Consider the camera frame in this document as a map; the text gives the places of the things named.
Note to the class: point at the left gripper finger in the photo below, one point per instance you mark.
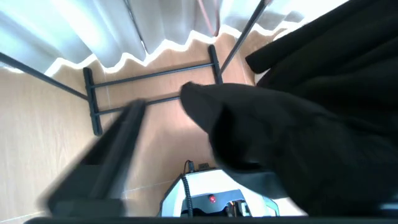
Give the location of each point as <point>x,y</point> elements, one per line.
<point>105,168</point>

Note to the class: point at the black garment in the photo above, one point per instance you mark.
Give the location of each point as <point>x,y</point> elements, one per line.
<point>311,124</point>

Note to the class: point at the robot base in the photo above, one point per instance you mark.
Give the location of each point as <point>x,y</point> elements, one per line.
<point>214,183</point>

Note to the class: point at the black clothes rack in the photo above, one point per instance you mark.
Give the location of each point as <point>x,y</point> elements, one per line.
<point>149,75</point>

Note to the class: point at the beige curtain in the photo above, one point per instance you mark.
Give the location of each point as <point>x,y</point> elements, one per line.
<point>77,31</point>

